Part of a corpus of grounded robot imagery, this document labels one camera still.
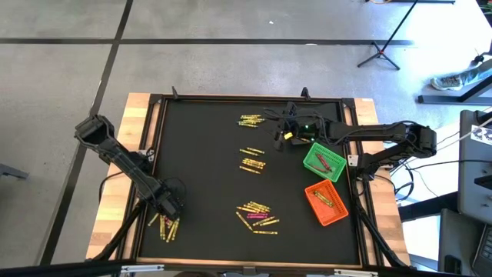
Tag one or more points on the black rig support strut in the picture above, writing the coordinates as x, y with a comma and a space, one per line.
119, 234
374, 234

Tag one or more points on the orange plastic mesh basket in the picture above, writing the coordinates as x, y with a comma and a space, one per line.
334, 215

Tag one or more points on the black tripod stand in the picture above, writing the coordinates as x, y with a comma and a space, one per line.
378, 52

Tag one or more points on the green plastic mesh basket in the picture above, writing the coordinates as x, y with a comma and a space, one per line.
334, 171

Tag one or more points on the black keyboard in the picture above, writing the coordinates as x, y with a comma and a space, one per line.
484, 254

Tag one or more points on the white corner bracket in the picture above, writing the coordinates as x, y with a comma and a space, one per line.
150, 155
353, 160

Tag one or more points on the grey cabinet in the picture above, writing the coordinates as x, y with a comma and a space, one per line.
473, 184

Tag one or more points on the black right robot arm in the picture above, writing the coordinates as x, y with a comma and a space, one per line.
369, 132

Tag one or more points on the black table mat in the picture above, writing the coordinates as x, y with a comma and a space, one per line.
215, 184

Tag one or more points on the black desk frame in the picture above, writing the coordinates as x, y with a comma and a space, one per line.
442, 99

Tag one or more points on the red crayon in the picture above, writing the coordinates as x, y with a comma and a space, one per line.
319, 168
323, 162

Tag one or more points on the silver metal bracket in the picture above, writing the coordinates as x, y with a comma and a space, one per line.
142, 268
355, 272

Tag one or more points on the black frame clamp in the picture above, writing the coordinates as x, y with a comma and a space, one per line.
304, 93
175, 93

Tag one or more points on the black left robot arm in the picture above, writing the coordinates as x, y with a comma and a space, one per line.
115, 154

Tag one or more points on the grey computer case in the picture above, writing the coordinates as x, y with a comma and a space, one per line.
455, 238

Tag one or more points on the grey furniture foot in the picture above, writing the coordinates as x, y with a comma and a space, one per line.
13, 172

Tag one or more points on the printed marker sheet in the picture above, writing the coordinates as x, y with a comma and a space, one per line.
482, 134

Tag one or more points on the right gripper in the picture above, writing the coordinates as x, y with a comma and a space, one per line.
321, 129

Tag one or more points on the person's shoe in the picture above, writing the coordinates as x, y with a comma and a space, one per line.
446, 82

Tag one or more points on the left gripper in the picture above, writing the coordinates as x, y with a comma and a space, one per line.
169, 198

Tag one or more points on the person's leg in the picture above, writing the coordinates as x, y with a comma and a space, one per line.
476, 73

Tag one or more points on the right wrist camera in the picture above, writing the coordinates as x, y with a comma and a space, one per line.
305, 124

